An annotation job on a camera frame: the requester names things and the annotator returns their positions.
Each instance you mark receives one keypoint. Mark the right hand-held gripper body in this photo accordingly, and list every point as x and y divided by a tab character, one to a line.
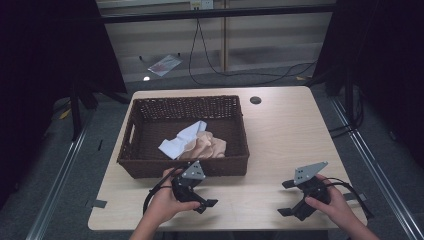
312	190

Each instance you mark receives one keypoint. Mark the grey tape strip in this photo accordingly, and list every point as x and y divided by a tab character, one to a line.
98	203

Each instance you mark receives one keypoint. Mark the metal floor rail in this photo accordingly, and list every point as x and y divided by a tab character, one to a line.
376	166
56	186

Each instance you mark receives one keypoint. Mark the person's right hand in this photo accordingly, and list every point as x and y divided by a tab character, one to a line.
333	201

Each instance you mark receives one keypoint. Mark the white wall socket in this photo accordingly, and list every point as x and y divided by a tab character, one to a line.
201	4

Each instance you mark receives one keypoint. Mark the black metal stand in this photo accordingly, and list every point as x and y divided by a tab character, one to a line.
350	106
76	110

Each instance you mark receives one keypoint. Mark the small white round object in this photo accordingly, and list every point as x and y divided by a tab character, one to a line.
146	78

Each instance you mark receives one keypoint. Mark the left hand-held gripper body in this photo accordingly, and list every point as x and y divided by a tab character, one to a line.
185	186

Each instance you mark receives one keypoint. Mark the beige cloth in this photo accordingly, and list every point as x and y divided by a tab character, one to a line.
207	146

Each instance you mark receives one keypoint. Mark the brown wicker basket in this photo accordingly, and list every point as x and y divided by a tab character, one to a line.
156	123

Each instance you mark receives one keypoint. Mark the black curtain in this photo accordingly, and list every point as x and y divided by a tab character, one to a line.
386	66
50	50

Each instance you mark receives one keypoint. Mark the black horizontal bar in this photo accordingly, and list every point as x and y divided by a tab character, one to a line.
216	13

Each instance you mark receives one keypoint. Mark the person's left hand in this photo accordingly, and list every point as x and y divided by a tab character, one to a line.
166	201

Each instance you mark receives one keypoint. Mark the yellow tape piece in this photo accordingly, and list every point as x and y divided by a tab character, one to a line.
301	78
65	114

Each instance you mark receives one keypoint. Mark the clear plastic bag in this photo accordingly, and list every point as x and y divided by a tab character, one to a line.
165	64

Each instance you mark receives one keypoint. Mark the white cloth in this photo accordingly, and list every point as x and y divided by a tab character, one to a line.
180	141

